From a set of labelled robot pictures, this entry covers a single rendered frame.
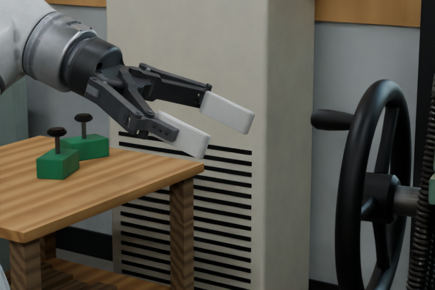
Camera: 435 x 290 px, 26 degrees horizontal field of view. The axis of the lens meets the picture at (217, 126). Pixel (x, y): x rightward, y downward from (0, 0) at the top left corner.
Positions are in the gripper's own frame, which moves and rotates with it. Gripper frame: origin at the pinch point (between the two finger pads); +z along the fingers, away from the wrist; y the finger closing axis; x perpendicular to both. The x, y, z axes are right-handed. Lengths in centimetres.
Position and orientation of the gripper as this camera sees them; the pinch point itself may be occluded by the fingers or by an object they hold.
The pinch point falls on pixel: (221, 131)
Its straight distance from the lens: 112.2
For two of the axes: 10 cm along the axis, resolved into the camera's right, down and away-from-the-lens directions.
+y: 4.0, -2.0, 9.0
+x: -3.2, 8.8, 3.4
